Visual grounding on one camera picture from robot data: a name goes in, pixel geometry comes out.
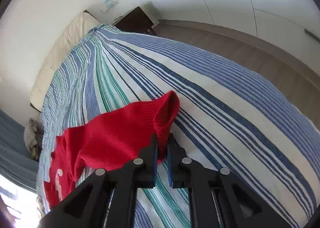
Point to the teal curtain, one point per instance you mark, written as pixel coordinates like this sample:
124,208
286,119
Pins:
16,163

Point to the red knit sweater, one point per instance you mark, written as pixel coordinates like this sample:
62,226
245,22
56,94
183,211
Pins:
109,141

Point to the white wardrobe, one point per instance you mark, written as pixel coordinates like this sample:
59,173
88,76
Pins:
292,25

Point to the cream padded headboard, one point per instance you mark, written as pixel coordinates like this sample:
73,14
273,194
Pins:
76,30

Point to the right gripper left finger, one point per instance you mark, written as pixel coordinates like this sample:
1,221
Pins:
107,198

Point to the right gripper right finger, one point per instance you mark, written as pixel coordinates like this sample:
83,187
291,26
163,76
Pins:
217,198

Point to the pile of clothes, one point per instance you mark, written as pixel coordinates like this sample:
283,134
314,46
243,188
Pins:
33,139

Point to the white wall socket plate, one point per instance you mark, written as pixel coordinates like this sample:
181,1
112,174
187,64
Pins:
107,5

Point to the dark wooden nightstand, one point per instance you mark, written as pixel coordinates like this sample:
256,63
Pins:
136,21

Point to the striped blue green bedspread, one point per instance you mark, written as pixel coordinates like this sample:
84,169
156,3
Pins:
228,117

